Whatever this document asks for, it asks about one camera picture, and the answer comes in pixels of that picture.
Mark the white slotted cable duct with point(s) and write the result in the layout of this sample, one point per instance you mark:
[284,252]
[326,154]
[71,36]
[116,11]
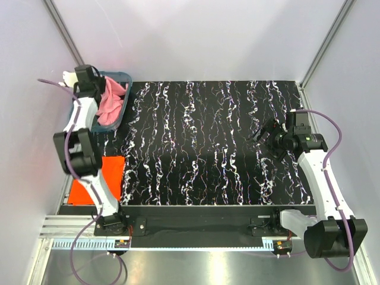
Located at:
[253,244]

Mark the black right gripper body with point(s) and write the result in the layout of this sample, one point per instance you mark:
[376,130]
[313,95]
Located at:
[278,139]

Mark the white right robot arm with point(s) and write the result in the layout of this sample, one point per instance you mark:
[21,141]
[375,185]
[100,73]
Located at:
[335,231]

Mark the left aluminium frame post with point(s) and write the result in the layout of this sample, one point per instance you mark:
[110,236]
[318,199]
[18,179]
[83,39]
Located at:
[63,31]

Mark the right aluminium frame post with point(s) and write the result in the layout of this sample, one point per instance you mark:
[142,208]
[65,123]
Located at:
[328,39]

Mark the aluminium rail crossbar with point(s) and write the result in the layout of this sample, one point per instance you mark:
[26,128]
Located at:
[63,226]

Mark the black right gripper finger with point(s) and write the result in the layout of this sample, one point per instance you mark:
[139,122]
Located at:
[267,128]
[278,153]

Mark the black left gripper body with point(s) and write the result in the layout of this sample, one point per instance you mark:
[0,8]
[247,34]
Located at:
[99,84]

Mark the teal plastic bin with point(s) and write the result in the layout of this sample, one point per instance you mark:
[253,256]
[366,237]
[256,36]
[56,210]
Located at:
[84,113]

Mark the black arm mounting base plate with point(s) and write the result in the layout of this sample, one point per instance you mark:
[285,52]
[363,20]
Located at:
[216,223]

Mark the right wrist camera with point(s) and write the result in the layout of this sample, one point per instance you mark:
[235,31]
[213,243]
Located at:
[297,122]

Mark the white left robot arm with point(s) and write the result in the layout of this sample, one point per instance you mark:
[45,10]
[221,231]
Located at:
[79,154]

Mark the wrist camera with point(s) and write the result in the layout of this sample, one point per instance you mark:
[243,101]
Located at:
[68,79]
[297,122]

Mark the pink t shirt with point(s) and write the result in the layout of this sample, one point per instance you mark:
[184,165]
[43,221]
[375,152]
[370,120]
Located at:
[111,102]

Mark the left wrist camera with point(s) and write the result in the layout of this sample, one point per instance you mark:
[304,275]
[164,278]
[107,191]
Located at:
[68,79]

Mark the aluminium frame post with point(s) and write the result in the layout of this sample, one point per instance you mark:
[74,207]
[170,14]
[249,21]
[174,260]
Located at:
[63,31]
[328,39]

